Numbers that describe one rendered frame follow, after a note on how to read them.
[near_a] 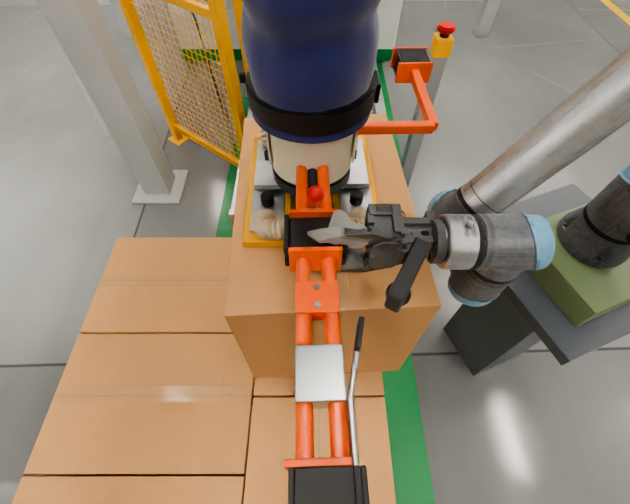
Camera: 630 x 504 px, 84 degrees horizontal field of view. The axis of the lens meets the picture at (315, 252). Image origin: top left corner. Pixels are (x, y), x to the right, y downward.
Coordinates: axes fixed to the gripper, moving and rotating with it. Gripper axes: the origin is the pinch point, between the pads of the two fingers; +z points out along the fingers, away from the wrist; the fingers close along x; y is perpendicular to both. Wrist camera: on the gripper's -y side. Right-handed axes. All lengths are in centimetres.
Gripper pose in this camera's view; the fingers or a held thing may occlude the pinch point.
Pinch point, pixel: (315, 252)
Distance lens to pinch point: 55.6
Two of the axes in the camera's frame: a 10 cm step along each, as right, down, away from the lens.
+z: -10.0, 0.0, 0.0
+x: 0.0, -5.7, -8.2
